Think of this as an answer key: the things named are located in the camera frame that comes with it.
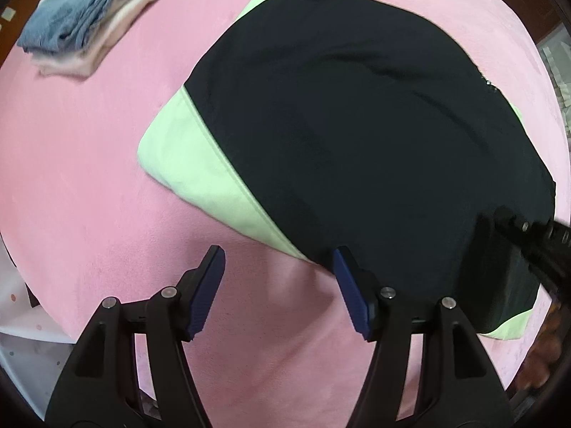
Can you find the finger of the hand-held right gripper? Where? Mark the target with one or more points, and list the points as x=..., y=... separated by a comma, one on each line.
x=542, y=249

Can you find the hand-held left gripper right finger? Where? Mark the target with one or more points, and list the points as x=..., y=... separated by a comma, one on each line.
x=352, y=294

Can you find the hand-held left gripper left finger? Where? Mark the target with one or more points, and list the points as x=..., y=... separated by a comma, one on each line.
x=207, y=294

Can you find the green and black hooded jacket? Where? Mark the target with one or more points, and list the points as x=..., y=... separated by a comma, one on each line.
x=357, y=120

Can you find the folded beige clothes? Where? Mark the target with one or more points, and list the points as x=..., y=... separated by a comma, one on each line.
x=111, y=31

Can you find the pink bed blanket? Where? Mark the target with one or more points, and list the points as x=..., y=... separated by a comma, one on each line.
x=89, y=187

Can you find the beige lace furniture cover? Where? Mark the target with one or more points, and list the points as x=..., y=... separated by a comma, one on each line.
x=560, y=71

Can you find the white dotted bed skirt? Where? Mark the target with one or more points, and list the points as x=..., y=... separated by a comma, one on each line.
x=26, y=321

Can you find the wooden drawer cabinet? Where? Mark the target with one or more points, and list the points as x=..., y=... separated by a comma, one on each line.
x=544, y=9

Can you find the wooden headboard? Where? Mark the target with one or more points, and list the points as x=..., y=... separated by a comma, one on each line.
x=13, y=31

